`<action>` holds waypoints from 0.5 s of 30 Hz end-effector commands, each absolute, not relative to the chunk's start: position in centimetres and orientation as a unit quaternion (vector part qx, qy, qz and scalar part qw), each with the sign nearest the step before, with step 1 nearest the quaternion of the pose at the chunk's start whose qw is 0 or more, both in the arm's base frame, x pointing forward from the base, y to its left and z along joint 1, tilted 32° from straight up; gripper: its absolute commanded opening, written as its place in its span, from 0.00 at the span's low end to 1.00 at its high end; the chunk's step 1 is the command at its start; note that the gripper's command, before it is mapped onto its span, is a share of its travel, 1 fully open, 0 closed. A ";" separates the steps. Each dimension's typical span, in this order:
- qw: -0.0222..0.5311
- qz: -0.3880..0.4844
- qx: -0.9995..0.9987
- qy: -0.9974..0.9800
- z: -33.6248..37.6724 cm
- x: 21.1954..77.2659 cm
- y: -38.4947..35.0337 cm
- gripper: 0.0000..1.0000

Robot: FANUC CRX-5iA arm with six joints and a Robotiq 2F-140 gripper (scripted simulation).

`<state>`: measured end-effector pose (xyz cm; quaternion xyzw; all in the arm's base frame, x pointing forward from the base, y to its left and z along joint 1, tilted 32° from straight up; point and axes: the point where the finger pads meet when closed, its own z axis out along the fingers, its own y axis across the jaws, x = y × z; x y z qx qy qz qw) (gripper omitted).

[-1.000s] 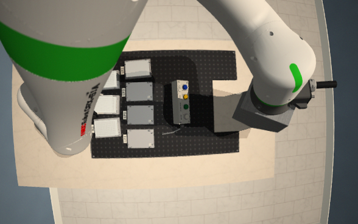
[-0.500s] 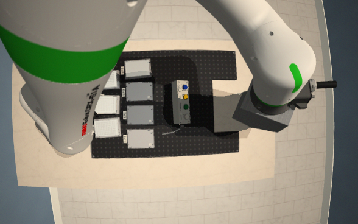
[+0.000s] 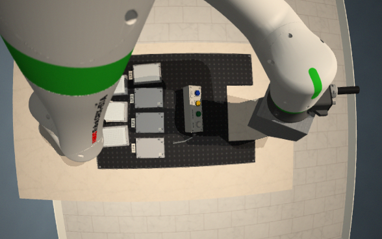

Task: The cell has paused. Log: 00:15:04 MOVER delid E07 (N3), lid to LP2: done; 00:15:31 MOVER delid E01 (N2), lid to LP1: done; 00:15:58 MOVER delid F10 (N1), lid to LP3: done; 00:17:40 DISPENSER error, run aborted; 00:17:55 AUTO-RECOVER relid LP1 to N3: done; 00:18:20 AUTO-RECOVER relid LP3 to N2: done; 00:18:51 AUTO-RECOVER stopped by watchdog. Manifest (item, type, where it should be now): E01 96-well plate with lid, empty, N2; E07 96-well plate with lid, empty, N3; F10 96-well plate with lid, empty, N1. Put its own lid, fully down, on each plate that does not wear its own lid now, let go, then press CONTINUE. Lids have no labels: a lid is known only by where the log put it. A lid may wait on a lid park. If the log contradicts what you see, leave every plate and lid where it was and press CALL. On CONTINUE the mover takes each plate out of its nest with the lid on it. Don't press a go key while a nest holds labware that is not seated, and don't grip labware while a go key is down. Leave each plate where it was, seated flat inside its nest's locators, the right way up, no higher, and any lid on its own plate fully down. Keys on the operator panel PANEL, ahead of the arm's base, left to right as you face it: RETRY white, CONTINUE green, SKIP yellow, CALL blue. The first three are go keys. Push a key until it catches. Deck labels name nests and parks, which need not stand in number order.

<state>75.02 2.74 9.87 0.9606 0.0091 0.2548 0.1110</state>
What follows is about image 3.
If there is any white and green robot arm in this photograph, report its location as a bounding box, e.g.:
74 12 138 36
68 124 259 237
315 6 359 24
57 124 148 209
0 0 360 162

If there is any grey angled control panel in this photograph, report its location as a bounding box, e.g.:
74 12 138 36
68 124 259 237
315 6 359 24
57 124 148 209
173 85 203 144

